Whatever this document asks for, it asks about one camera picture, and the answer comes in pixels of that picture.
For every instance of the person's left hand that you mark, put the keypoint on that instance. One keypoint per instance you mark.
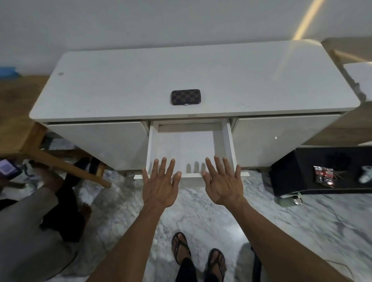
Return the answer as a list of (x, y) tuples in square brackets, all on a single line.
[(158, 188)]

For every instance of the person's right hand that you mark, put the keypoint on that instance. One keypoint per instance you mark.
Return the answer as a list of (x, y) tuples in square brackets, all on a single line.
[(225, 188)]

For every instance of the person's right little finger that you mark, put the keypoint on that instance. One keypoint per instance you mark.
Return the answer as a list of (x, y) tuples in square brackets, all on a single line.
[(238, 174)]

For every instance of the person's left thumb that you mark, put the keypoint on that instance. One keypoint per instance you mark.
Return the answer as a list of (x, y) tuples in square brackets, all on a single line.
[(177, 178)]

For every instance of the person's right middle finger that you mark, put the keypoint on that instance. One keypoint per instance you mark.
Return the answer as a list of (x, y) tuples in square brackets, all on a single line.
[(218, 167)]

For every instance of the person's left middle finger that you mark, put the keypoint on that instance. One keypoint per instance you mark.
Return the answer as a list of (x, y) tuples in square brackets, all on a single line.
[(163, 168)]

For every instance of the person's left little finger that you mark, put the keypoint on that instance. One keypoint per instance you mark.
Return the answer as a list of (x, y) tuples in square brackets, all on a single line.
[(145, 175)]

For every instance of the person's right thumb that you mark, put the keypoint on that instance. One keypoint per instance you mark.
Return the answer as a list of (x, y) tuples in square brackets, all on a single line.
[(206, 178)]

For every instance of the person's right forearm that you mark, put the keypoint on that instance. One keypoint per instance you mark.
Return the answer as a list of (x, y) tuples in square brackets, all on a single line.
[(279, 244)]

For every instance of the person's left forearm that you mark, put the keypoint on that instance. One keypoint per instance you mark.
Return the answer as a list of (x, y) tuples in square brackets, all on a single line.
[(130, 241)]

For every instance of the white cabinet drawer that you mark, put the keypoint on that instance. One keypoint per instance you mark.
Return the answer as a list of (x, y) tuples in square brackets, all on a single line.
[(189, 148)]

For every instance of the metal caster wheel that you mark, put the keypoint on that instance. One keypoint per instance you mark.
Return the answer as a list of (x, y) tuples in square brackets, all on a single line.
[(295, 200)]

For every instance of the person's left sandal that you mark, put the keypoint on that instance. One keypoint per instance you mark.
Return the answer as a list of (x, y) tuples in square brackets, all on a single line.
[(180, 247)]

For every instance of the person's sandal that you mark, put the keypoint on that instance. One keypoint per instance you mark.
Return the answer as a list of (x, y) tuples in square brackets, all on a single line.
[(180, 247), (217, 263)]

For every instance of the brown checkered case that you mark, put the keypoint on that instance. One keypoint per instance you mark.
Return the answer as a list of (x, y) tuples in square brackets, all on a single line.
[(185, 96)]

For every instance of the black low table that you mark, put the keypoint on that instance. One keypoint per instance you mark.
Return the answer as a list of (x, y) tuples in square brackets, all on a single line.
[(319, 171)]

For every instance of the person's right sandal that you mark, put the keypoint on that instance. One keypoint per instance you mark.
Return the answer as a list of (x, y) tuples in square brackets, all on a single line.
[(217, 263)]

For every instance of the red and black packet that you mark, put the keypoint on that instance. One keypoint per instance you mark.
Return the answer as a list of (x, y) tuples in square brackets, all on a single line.
[(325, 176)]

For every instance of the person's black trousers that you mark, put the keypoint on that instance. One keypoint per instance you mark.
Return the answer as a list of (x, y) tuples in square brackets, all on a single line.
[(189, 271)]

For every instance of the white glossy cabinet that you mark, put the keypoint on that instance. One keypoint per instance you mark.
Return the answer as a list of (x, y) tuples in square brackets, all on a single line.
[(186, 75)]

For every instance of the small white object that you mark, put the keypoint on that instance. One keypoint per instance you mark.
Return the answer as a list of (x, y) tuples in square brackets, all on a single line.
[(365, 174)]

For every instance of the wooden table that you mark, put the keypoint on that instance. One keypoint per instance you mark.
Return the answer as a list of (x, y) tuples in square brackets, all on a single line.
[(23, 116)]

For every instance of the phone with lit screen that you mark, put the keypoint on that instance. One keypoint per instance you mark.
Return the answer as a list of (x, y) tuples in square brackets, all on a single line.
[(7, 167)]

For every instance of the blue object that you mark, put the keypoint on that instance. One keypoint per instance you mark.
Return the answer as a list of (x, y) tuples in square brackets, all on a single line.
[(8, 71)]

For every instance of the light wooden furniture frame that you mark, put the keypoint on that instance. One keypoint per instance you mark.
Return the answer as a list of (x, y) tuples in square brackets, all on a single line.
[(348, 64)]

